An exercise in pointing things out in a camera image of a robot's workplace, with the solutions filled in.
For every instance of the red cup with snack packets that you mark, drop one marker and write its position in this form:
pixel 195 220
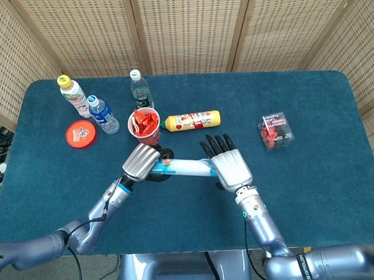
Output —
pixel 144 126

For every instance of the clear box of red capsules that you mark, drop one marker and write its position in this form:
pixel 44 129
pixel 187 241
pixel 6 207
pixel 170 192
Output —
pixel 276 131

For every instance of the green label water bottle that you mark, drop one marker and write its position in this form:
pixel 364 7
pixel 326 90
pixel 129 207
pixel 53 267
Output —
pixel 140 90

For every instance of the blue label water bottle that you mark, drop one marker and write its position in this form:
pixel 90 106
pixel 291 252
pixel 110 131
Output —
pixel 104 117

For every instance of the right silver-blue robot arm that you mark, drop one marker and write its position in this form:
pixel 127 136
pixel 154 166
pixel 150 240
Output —
pixel 262 223

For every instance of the yellow squeeze bottle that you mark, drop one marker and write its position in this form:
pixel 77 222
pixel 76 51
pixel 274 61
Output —
pixel 194 120

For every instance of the yellow cap white drink bottle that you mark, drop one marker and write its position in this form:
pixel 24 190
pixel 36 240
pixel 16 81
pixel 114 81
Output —
pixel 75 96

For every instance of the blue felt table mat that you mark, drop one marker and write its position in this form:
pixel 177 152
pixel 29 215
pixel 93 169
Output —
pixel 316 187

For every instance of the silver-blue robot base column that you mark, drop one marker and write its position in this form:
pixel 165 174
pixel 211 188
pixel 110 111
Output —
pixel 180 270

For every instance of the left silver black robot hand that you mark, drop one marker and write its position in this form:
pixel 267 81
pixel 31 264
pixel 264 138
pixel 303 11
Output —
pixel 139 162

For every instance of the red round plastic lid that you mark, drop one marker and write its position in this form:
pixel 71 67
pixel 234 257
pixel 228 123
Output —
pixel 81 134

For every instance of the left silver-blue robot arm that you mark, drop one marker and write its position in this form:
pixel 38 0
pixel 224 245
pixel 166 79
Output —
pixel 95 213

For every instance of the white blue tube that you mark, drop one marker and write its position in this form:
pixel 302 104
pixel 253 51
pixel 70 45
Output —
pixel 188 167

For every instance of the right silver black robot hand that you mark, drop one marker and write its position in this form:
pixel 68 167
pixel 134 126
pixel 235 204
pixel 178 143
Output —
pixel 231 169

